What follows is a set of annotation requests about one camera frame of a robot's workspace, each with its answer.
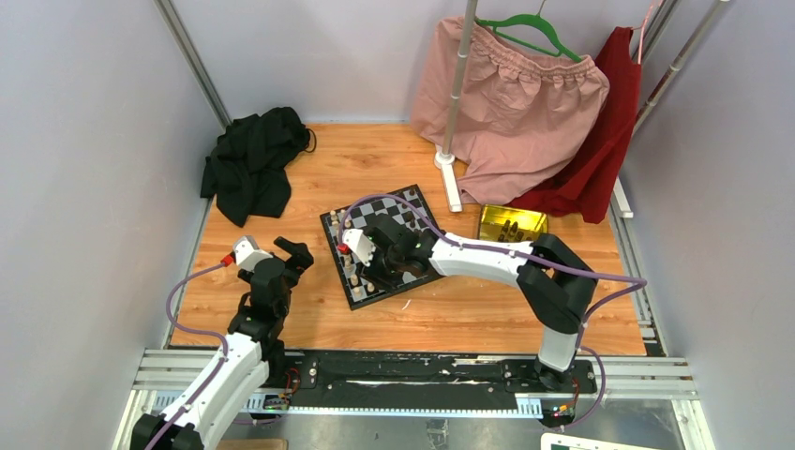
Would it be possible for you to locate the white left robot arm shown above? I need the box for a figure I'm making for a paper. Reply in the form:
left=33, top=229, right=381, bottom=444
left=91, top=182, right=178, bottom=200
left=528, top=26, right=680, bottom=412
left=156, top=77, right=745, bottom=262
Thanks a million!
left=129, top=235, right=314, bottom=449

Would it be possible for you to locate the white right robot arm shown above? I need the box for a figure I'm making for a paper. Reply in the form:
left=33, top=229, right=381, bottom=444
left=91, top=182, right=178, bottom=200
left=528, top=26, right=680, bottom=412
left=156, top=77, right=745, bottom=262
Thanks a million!
left=339, top=215, right=596, bottom=392

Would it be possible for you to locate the white rack stand base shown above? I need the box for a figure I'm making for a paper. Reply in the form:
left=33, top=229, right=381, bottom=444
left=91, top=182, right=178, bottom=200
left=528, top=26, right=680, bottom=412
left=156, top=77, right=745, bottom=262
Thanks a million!
left=434, top=145, right=463, bottom=213

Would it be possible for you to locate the black cloth garment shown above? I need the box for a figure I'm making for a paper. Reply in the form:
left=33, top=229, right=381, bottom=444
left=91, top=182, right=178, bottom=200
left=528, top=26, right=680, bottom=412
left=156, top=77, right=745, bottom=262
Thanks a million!
left=200, top=107, right=317, bottom=227

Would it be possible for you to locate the gold metal tin tray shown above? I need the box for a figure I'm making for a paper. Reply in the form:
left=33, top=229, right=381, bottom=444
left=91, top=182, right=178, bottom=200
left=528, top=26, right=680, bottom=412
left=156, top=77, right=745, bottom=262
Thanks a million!
left=477, top=204, right=548, bottom=243

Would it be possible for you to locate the pink cloth garment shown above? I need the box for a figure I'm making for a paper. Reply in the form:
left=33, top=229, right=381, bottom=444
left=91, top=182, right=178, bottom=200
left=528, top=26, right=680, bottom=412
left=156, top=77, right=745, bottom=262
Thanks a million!
left=410, top=15, right=611, bottom=206

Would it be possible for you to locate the red cloth garment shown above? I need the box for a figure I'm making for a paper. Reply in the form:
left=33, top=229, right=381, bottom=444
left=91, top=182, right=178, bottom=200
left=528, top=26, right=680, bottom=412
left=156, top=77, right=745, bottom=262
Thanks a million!
left=508, top=27, right=642, bottom=224

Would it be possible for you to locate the silver rack pole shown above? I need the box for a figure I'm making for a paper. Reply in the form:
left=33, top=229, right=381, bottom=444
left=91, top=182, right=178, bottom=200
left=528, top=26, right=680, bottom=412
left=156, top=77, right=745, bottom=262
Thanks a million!
left=438, top=0, right=478, bottom=165

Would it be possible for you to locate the green clothes hanger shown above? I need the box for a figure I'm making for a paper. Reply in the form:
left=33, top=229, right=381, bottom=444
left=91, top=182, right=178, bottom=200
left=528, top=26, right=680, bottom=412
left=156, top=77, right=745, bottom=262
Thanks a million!
left=475, top=1, right=582, bottom=63

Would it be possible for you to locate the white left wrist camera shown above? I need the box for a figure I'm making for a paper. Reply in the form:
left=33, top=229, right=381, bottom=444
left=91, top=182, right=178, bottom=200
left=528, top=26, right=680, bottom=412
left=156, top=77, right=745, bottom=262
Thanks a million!
left=220, top=235, right=274, bottom=272

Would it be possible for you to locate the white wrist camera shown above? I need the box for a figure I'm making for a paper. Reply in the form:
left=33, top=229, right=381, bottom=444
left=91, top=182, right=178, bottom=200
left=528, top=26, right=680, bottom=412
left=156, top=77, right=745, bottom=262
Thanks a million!
left=220, top=235, right=274, bottom=272
left=337, top=228, right=377, bottom=266

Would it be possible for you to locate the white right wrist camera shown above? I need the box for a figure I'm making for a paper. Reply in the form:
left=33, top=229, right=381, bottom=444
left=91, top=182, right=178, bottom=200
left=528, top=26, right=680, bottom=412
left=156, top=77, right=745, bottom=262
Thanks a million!
left=337, top=228, right=377, bottom=266

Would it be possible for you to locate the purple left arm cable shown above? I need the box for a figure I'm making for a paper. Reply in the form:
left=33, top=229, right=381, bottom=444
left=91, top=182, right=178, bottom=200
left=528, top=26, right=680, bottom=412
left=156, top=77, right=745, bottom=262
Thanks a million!
left=141, top=261, right=236, bottom=450

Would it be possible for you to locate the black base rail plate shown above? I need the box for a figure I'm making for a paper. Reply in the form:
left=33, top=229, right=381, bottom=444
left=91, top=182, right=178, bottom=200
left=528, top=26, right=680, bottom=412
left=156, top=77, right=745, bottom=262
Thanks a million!
left=285, top=350, right=598, bottom=411

